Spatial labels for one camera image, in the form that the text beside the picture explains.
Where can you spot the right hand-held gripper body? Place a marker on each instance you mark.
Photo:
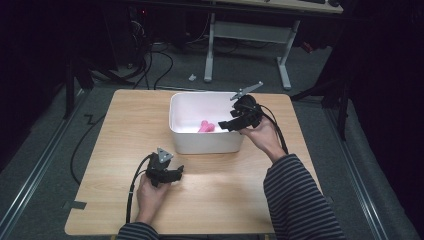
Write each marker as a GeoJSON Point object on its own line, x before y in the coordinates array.
{"type": "Point", "coordinates": [247, 110]}

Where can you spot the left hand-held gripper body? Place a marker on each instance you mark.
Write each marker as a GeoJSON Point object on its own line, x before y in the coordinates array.
{"type": "Point", "coordinates": [160, 166]}

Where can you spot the pink bone toy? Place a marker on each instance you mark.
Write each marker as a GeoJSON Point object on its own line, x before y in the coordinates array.
{"type": "Point", "coordinates": [206, 126]}

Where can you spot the white plastic bin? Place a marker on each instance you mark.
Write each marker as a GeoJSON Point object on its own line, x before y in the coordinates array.
{"type": "Point", "coordinates": [200, 123]}

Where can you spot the person's left hand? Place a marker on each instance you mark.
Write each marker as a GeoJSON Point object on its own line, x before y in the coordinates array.
{"type": "Point", "coordinates": [150, 200]}

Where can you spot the person's right hand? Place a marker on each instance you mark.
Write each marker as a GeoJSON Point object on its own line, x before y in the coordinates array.
{"type": "Point", "coordinates": [265, 137]}

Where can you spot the white scrap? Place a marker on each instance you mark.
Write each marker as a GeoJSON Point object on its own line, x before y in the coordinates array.
{"type": "Point", "coordinates": [192, 77]}

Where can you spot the white-legged desk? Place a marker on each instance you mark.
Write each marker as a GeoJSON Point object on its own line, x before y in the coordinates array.
{"type": "Point", "coordinates": [248, 36]}

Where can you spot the red object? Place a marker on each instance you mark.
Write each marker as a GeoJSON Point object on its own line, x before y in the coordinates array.
{"type": "Point", "coordinates": [307, 47]}

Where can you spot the grey tape piece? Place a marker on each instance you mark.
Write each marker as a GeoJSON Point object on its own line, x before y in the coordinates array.
{"type": "Point", "coordinates": [78, 205]}

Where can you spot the black stand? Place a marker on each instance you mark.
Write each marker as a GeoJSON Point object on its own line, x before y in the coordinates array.
{"type": "Point", "coordinates": [343, 100]}
{"type": "Point", "coordinates": [70, 86]}

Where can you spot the metal floor rail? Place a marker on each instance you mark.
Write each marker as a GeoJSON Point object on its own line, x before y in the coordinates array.
{"type": "Point", "coordinates": [33, 170]}
{"type": "Point", "coordinates": [360, 180]}

